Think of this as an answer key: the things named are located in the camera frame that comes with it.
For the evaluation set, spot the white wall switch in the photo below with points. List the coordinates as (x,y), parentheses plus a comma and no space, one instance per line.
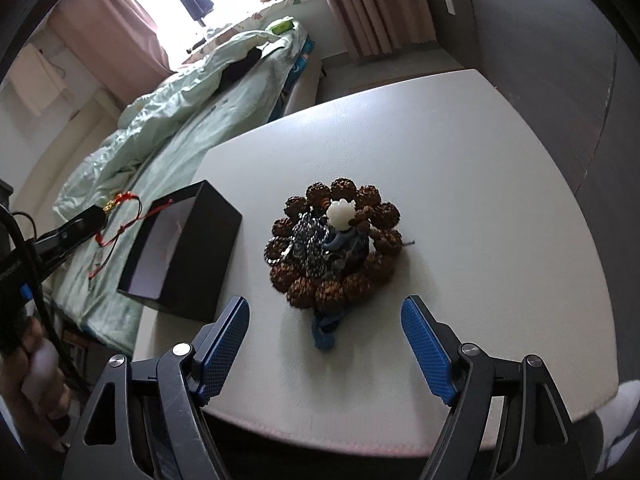
(450,7)

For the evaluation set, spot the beige hanging towel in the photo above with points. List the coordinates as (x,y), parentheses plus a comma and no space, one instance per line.
(37,80)

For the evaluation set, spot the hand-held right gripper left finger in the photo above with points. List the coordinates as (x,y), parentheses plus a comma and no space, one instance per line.
(225,350)

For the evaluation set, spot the person's left hand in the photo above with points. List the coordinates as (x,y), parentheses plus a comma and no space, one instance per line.
(50,402)

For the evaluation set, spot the light green quilt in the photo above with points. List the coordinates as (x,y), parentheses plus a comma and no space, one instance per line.
(165,100)

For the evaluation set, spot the white low table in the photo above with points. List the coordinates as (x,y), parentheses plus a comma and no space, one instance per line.
(450,185)

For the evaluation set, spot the black jewelry box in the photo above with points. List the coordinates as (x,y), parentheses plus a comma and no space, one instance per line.
(210,260)

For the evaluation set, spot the dark cloth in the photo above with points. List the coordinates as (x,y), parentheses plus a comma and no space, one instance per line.
(240,67)

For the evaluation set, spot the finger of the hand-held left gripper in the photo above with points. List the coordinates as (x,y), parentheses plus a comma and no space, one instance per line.
(70,232)

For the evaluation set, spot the bed with green sheet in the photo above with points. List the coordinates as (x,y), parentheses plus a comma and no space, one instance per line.
(170,160)

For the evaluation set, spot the patterned window seat cushion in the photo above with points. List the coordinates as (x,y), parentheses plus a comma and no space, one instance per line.
(250,20)

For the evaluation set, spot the small green box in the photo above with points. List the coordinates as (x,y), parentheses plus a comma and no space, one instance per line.
(280,26)

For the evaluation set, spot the pink curtain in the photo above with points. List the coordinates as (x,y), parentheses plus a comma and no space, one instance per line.
(125,25)
(380,5)

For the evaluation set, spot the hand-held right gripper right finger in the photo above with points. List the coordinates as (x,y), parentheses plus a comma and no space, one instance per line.
(425,345)

